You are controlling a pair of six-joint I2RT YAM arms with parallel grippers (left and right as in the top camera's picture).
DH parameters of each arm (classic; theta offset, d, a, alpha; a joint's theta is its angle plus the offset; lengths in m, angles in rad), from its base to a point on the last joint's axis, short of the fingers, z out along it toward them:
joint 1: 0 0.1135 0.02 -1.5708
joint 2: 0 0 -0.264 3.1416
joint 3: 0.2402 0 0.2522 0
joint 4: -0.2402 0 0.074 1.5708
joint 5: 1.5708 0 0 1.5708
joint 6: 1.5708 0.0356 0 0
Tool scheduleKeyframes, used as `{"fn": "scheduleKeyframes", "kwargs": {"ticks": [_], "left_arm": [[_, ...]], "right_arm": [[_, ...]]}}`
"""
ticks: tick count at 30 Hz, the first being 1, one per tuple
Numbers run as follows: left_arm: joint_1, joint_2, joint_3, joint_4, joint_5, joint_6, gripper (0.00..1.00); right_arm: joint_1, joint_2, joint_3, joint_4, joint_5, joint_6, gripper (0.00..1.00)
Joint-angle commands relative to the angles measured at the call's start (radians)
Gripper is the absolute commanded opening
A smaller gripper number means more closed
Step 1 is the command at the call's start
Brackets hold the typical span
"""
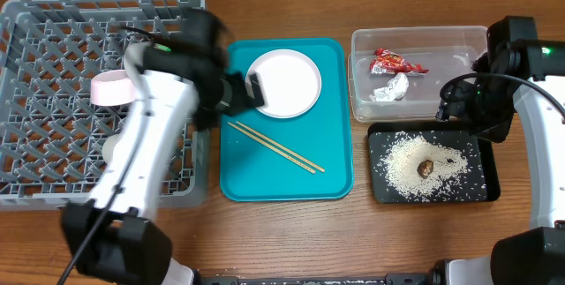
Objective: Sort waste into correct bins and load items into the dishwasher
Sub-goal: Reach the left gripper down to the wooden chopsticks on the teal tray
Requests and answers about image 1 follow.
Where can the white tissue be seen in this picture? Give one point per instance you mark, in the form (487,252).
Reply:
(394,90)

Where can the red snack wrapper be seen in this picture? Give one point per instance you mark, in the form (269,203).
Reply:
(391,63)

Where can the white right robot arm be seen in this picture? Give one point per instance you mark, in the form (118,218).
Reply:
(537,255)

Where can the large white plate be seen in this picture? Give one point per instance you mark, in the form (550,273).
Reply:
(290,82)

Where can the pink white small plate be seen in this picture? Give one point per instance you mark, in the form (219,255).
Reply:
(111,88)

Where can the wooden chopstick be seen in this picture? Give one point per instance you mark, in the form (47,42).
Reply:
(282,146)
(269,148)

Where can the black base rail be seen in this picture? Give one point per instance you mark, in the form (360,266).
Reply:
(230,276)

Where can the clear plastic container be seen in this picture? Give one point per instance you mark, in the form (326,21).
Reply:
(445,51)

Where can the teal serving tray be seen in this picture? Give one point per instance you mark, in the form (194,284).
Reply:
(301,158)

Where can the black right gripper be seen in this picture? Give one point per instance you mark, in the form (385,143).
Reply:
(451,107)

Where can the white rice grains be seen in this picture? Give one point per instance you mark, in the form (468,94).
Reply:
(406,166)

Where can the black plastic tray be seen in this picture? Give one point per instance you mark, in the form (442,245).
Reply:
(384,188)

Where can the white paper cup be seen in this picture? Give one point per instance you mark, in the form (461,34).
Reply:
(109,146)

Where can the brown food scrap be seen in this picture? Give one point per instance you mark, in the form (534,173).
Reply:
(425,168)

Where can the grey dishwasher rack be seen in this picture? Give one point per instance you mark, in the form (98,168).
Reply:
(52,135)

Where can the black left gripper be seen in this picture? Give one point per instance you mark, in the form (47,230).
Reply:
(243,95)

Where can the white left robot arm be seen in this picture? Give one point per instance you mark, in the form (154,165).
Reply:
(176,80)

